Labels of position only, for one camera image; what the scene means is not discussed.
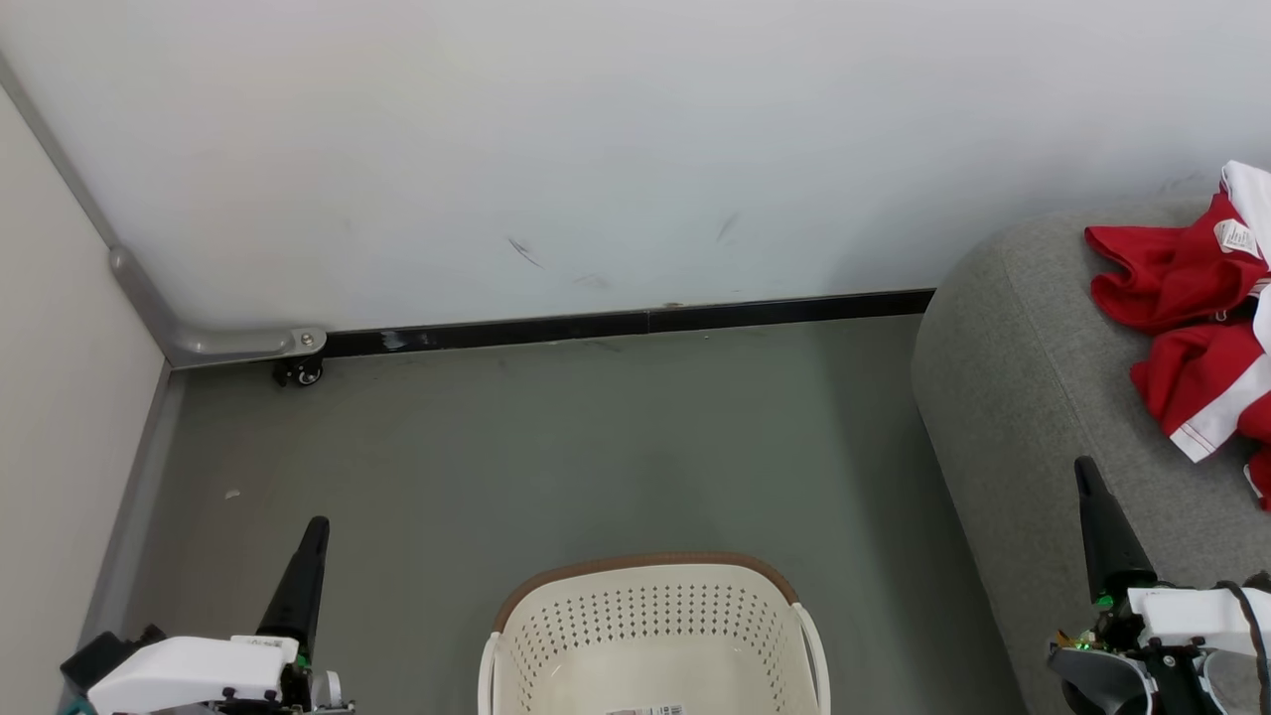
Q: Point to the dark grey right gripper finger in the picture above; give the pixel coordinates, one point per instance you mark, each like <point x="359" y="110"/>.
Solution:
<point x="1107" y="536"/>

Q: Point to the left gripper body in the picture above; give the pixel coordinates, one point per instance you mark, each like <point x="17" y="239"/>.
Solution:
<point x="298" y="690"/>

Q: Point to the teal left camera connector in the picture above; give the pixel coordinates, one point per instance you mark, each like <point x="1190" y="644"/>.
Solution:
<point x="77" y="707"/>

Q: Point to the small black caster wheel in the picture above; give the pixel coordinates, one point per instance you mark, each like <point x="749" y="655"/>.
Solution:
<point x="300" y="372"/>

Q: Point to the white camera bracket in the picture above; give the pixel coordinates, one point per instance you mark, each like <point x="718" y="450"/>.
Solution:
<point x="1192" y="611"/>
<point x="189" y="670"/>

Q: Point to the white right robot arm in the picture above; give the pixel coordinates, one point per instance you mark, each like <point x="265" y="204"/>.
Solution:
<point x="1102" y="685"/>

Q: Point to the white left camera bracket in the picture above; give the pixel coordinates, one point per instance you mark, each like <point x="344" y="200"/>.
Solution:
<point x="189" y="670"/>

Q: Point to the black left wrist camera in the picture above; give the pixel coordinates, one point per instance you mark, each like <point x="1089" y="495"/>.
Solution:
<point x="99" y="655"/>

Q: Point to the white door with caster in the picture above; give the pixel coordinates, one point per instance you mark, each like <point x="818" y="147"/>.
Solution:
<point x="218" y="345"/>

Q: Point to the red jersey with white trim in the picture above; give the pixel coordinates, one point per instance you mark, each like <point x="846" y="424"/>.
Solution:
<point x="1172" y="278"/>

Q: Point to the grey fabric sofa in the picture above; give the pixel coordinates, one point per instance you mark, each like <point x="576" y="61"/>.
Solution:
<point x="1023" y="397"/>

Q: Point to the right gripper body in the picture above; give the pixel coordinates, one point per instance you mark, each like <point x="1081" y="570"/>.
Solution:
<point x="1177" y="680"/>

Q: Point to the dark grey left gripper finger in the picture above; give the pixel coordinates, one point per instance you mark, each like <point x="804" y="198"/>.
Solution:
<point x="296" y="596"/>

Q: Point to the cream perforated laundry basket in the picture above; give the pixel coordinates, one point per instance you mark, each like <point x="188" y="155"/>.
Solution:
<point x="655" y="636"/>

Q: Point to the white right camera bracket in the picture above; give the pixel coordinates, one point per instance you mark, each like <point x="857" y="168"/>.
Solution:
<point x="1192" y="611"/>

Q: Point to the black baseboard strip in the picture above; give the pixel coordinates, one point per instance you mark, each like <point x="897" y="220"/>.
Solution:
<point x="695" y="318"/>

